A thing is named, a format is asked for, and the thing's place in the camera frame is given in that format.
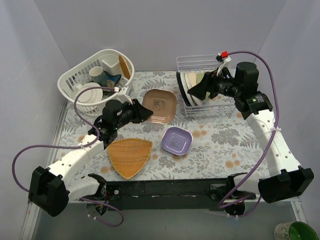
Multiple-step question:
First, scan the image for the beige square bowl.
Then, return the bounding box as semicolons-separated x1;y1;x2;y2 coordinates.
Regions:
185;72;197;89

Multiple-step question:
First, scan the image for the pink square bowl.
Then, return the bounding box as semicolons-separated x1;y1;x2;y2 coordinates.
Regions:
142;89;177;124

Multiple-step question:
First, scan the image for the red rimmed beige plate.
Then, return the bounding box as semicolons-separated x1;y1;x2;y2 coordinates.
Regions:
176;71;191;107

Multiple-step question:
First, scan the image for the watermelon pattern plate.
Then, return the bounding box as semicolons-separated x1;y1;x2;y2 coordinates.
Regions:
180;72;196;107

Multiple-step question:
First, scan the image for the purple square bowl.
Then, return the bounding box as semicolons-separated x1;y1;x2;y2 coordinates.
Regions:
161;126;193;156

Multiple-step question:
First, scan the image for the green square bowl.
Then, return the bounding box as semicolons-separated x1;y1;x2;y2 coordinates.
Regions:
196;73;205;84

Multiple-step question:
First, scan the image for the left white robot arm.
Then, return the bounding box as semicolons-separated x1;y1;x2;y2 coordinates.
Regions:
28;99;153;217

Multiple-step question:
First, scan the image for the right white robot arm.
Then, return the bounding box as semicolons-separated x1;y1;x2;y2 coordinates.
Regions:
188;62;314;203

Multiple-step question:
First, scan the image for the blue star dish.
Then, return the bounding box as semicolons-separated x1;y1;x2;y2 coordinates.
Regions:
100;71;122;92

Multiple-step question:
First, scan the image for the floral table mat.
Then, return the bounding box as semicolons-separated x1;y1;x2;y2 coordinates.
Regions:
48;68;278;182

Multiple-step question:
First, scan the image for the woven coaster in basket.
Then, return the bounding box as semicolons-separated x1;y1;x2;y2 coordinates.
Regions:
118;54;131;80

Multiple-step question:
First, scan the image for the woven bamboo tray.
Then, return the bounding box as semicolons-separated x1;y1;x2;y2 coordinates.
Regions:
107;138;153;180

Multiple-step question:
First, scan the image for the white plate in basket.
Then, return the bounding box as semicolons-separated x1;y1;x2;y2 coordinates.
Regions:
76;82;103;104

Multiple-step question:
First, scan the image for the white plastic basket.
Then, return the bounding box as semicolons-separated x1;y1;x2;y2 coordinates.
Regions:
57;49;135;117

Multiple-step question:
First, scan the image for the white square container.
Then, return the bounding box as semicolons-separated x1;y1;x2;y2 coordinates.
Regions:
100;54;122;76

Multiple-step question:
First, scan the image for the white cup in basket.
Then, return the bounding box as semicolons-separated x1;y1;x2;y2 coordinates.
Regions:
89;66;104;83

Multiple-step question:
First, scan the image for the green floral mug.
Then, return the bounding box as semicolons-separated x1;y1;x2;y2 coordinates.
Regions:
274;221;319;240

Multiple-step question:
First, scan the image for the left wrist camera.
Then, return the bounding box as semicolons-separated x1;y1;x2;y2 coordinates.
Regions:
114;86;132;104

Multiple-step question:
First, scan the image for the white wire dish rack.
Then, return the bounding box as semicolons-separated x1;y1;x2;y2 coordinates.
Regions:
176;54;236;118

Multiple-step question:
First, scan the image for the black base frame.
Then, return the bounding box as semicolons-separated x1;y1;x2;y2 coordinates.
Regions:
77;178;263;213

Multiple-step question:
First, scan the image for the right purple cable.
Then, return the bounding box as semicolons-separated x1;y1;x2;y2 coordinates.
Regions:
217;50;280;217

